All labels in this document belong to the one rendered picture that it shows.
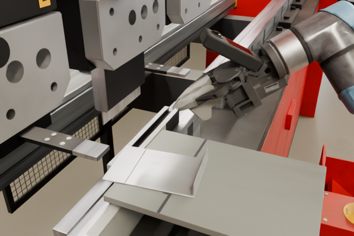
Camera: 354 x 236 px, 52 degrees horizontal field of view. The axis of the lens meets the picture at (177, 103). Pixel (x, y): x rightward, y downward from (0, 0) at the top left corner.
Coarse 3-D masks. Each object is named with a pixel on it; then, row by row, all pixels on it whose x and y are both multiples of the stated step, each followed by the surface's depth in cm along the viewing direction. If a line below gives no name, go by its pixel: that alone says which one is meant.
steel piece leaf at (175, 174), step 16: (144, 160) 54; (160, 160) 54; (176, 160) 54; (192, 160) 54; (144, 176) 50; (160, 176) 50; (176, 176) 50; (192, 176) 50; (176, 192) 48; (192, 192) 48
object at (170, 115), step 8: (160, 112) 67; (168, 112) 69; (176, 112) 68; (152, 120) 65; (160, 120) 67; (168, 120) 65; (176, 120) 68; (144, 128) 62; (152, 128) 64; (168, 128) 65; (136, 136) 60; (144, 136) 62; (128, 144) 58; (136, 144) 59; (120, 152) 56; (112, 160) 54
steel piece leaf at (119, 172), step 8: (128, 152) 56; (136, 152) 56; (120, 160) 54; (128, 160) 54; (136, 160) 54; (112, 168) 52; (120, 168) 52; (128, 168) 52; (104, 176) 50; (112, 176) 50; (120, 176) 50; (128, 176) 51
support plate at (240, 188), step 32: (224, 160) 54; (256, 160) 54; (288, 160) 54; (128, 192) 48; (160, 192) 48; (224, 192) 48; (256, 192) 48; (288, 192) 48; (320, 192) 48; (192, 224) 43; (224, 224) 43; (256, 224) 43; (288, 224) 43
